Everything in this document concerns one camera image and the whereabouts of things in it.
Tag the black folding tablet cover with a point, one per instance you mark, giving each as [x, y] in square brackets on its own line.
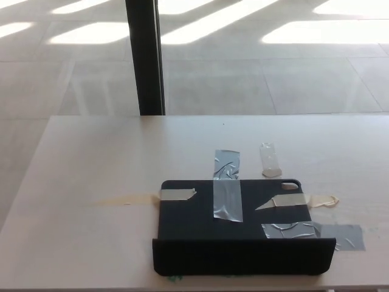
[194, 231]

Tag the long beige masking tape strip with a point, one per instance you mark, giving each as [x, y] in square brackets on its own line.
[170, 195]

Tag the clear tape strip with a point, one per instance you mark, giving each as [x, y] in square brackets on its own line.
[269, 161]

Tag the short beige masking tape strip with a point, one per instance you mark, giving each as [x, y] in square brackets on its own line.
[298, 200]

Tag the long grey duct tape strip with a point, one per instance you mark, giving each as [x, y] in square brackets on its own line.
[227, 185]

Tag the black window frame post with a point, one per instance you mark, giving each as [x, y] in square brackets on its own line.
[145, 54]

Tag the wide grey duct tape strip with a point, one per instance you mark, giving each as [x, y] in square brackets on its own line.
[313, 232]

